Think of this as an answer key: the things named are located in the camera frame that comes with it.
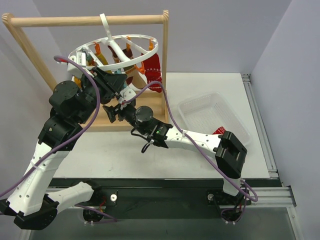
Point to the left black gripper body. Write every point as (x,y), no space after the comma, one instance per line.
(110,81)

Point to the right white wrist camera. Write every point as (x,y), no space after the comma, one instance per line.
(126,94)

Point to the white round clip hanger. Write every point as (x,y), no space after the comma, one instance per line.
(111,41)

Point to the teal clothes peg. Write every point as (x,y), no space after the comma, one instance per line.
(119,71)

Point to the mustard yellow sock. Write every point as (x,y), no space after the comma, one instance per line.
(100,56)

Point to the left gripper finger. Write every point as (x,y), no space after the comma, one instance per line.
(115,83)
(102,75)

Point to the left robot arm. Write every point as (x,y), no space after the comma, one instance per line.
(30,205)

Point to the white plastic basket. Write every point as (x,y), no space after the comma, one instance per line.
(207,112)

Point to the maroon striped beige sock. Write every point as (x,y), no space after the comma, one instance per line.
(133,76)

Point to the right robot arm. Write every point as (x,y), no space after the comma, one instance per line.
(224,151)

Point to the red white patterned sock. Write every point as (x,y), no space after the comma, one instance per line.
(152,68)

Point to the red snowflake sock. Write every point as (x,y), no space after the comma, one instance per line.
(219,131)

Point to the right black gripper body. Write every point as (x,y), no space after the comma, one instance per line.
(117,113)

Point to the wooden hanger rack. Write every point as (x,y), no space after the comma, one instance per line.
(152,95)

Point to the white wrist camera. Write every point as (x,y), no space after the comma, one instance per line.
(126,94)
(80,58)

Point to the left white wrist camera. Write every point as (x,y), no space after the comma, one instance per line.
(80,58)

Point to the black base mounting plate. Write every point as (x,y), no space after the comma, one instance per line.
(141,198)

